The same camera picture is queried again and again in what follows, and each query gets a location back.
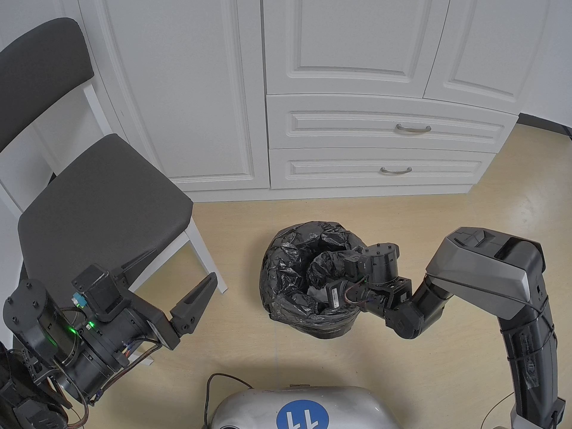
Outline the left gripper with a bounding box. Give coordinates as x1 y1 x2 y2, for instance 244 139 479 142
54 249 219 399

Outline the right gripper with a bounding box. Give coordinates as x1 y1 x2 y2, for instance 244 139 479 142
325 279 361 313

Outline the black plastic bag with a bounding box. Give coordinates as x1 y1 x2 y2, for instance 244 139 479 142
261 221 374 341

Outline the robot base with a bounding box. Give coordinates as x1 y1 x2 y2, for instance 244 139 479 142
210 385 398 429

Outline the white chair dark grey seat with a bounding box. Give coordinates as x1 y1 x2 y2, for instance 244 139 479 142
0 17 229 366

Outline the white wardrobe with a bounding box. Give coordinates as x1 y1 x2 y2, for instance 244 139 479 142
56 0 557 203

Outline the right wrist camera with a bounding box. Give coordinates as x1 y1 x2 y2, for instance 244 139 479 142
343 255 372 281

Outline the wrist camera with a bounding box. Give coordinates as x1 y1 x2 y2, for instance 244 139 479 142
343 255 372 281
71 264 122 323

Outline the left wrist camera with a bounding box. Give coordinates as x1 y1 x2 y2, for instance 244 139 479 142
71 264 122 323

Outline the black cable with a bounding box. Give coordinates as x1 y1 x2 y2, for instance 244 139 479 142
203 373 256 429

